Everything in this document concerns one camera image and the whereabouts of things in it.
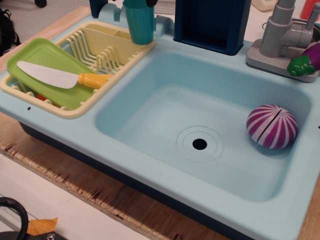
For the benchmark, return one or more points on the light blue toy sink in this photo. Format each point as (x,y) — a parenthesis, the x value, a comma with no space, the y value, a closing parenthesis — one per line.
(173,128)

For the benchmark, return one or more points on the grey toy faucet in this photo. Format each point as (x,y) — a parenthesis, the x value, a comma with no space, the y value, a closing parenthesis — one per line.
(282,41)

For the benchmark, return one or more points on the dark blue box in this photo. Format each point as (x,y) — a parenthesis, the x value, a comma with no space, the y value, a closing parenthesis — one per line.
(215,25)

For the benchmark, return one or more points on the toy knife yellow handle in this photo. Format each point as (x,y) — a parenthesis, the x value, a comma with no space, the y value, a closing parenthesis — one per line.
(63,79)

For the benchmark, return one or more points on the purple striped toy onion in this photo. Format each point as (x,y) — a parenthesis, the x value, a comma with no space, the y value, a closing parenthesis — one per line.
(272,126)

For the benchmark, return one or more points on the purple toy eggplant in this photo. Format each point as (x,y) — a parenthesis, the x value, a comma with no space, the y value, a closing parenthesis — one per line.
(307,63)

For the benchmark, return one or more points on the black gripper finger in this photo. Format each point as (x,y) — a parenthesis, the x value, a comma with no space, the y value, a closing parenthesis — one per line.
(151,3)

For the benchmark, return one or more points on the black bag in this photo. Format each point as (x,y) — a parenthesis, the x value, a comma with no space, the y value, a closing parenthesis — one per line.
(8,35)

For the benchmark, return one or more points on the cream background object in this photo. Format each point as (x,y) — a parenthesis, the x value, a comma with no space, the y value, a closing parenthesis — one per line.
(264,5)

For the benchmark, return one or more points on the red cup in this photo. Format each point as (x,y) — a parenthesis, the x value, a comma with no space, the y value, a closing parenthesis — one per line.
(310,11)

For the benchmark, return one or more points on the orange tape piece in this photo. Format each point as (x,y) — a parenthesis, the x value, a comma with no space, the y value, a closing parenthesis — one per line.
(41,226)

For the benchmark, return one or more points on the orange item under tray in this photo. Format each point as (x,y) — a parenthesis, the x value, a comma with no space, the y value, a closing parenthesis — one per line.
(48,101)

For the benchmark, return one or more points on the cream dish drying rack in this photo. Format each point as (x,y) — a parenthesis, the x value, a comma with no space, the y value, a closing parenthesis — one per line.
(103,48)

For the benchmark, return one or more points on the green plastic tray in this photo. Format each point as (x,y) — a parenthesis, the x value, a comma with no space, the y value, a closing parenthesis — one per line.
(43,52)

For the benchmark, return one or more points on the teal plastic cup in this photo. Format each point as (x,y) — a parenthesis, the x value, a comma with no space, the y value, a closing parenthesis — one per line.
(140,21)

